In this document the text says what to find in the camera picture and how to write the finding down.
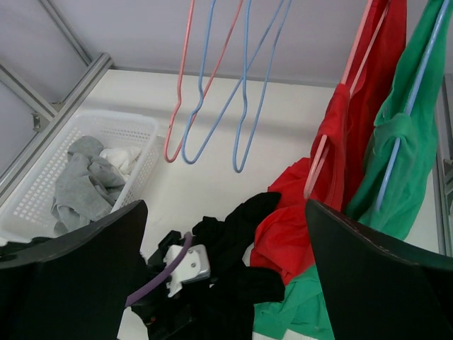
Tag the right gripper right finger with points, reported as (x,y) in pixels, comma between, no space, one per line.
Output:
(376,286)

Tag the grey tank top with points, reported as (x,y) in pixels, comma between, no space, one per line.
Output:
(87,189)

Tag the pink hanger with green top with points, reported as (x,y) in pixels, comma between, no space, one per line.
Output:
(328,152)

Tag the empty blue wire hanger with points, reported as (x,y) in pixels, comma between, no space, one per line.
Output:
(406,135)

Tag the blue hanger with grey top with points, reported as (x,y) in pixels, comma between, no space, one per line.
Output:
(202,90)

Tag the green tank top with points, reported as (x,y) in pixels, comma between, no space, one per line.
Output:
(303,309)

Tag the white tank top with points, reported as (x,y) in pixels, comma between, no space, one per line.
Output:
(123,159)

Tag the red tank top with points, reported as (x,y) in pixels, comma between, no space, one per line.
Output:
(282,240)

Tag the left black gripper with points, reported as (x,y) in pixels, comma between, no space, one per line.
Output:
(165,316)

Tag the blue hanger with black top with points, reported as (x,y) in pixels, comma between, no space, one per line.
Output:
(238,166)

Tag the black tank top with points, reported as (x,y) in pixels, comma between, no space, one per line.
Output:
(224,307)

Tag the white plastic basket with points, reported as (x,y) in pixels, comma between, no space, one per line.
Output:
(27,214)

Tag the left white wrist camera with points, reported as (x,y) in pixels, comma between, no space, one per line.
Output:
(195,266)

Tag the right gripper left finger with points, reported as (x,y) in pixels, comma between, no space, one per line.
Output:
(74,286)

